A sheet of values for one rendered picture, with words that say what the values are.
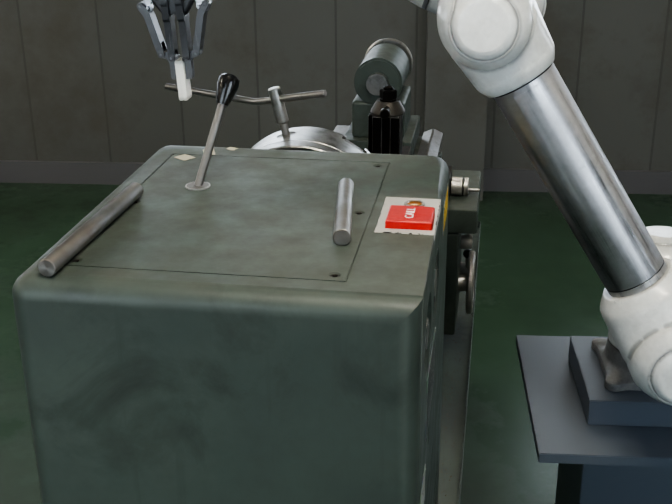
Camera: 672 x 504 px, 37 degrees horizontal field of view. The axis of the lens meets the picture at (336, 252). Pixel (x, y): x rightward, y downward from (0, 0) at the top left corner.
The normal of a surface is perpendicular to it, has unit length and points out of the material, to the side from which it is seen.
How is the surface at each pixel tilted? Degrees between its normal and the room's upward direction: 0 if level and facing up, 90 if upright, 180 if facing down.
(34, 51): 90
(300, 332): 90
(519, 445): 0
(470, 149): 90
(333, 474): 90
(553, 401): 0
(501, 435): 0
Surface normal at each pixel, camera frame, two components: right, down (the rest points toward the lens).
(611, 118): -0.07, 0.38
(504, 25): -0.27, 0.29
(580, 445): 0.00, -0.92
